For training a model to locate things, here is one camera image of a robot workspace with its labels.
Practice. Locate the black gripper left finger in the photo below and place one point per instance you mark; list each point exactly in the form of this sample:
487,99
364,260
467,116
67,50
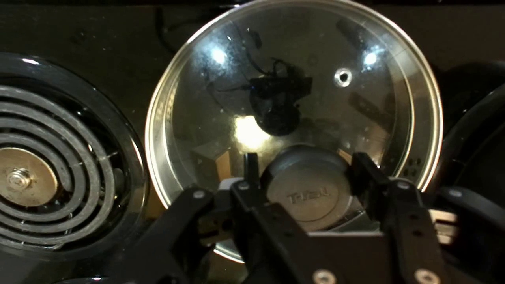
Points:
263,237

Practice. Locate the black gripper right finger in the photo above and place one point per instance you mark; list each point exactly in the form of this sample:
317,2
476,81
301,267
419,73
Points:
416,237

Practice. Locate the clear glass lid black knob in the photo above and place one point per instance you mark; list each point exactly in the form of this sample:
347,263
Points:
317,64

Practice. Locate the right stove burner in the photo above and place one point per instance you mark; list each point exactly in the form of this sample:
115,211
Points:
484,152

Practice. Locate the electric coil burner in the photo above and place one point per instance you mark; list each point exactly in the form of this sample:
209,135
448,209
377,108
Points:
64,174

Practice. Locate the black electric stove range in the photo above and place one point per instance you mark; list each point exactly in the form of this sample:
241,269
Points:
105,32

